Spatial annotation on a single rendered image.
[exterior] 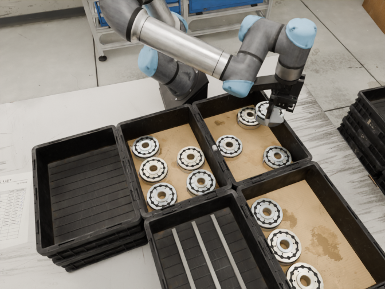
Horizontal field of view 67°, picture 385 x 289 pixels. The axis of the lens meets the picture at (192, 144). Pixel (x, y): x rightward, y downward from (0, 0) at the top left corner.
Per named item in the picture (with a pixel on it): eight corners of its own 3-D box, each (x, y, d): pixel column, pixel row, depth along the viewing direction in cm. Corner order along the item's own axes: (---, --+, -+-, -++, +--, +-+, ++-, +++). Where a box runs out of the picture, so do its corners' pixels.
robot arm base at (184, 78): (167, 84, 141) (152, 74, 134) (188, 60, 135) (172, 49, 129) (177, 102, 131) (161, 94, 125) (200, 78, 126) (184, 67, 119)
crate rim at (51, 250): (34, 150, 104) (31, 146, 103) (116, 127, 110) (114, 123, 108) (40, 258, 82) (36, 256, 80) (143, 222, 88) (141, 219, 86)
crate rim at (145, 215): (116, 127, 110) (115, 123, 108) (190, 106, 116) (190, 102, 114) (143, 222, 88) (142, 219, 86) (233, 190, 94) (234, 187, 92)
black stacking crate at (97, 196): (45, 164, 112) (32, 147, 103) (121, 143, 118) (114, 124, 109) (54, 266, 90) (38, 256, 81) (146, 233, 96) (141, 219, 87)
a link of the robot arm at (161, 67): (154, 81, 131) (129, 67, 122) (167, 54, 131) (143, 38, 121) (169, 86, 122) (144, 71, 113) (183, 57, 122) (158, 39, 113)
